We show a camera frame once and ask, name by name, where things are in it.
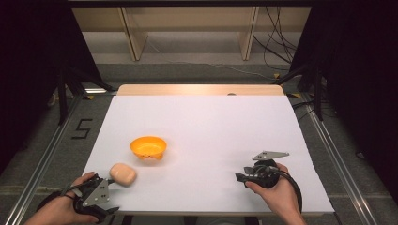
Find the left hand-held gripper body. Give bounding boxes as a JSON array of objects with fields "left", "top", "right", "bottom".
[{"left": 72, "top": 173, "right": 111, "bottom": 223}]

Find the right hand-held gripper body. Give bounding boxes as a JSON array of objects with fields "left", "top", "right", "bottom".
[{"left": 244, "top": 150, "right": 291, "bottom": 189}]

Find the beige bread roll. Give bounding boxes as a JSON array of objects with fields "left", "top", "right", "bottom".
[{"left": 109, "top": 162, "right": 138, "bottom": 188}]

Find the orange plastic bowl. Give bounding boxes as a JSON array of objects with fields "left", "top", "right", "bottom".
[{"left": 129, "top": 135, "right": 168, "bottom": 161}]

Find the person's right hand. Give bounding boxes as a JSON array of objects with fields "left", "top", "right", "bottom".
[{"left": 245, "top": 162, "right": 299, "bottom": 218}]

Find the person's left hand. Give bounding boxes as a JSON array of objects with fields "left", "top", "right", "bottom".
[{"left": 54, "top": 171, "right": 100, "bottom": 225}]

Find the white table sheet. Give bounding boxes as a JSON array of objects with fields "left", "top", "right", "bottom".
[{"left": 81, "top": 95, "right": 335, "bottom": 218}]

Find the black metal stand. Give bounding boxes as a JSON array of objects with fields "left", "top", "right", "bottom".
[
  {"left": 274, "top": 60, "right": 327, "bottom": 122},
  {"left": 55, "top": 64, "right": 117, "bottom": 127}
]

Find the light wooden table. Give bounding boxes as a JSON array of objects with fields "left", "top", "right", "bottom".
[{"left": 115, "top": 83, "right": 336, "bottom": 218}]

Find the black curtain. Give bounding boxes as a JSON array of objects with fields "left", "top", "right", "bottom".
[
  {"left": 289, "top": 0, "right": 398, "bottom": 201},
  {"left": 0, "top": 0, "right": 104, "bottom": 176}
]

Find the beige wooden desk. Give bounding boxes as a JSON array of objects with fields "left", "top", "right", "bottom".
[{"left": 70, "top": 6, "right": 313, "bottom": 63}]

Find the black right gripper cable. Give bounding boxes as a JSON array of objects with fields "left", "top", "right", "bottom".
[{"left": 268, "top": 166, "right": 304, "bottom": 214}]

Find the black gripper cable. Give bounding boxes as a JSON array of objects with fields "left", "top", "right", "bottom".
[
  {"left": 36, "top": 182, "right": 95, "bottom": 212},
  {"left": 268, "top": 166, "right": 304, "bottom": 214}
]

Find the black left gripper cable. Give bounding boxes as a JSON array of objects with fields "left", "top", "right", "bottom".
[{"left": 36, "top": 182, "right": 95, "bottom": 212}]

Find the aluminium floor rail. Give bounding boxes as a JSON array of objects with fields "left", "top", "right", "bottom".
[
  {"left": 3, "top": 88, "right": 118, "bottom": 225},
  {"left": 300, "top": 93, "right": 380, "bottom": 225}
]

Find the black floor cable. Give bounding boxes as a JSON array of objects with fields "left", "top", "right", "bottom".
[{"left": 291, "top": 98, "right": 317, "bottom": 122}]

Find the bundle of black floor cables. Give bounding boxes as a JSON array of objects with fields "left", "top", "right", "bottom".
[{"left": 253, "top": 6, "right": 299, "bottom": 72}]

